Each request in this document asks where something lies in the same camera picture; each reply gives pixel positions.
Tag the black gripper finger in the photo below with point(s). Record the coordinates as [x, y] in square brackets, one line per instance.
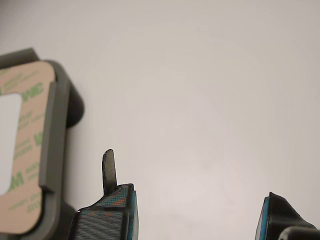
[105, 220]
[280, 220]

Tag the grey fixture with round legs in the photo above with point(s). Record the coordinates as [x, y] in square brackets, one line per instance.
[60, 150]

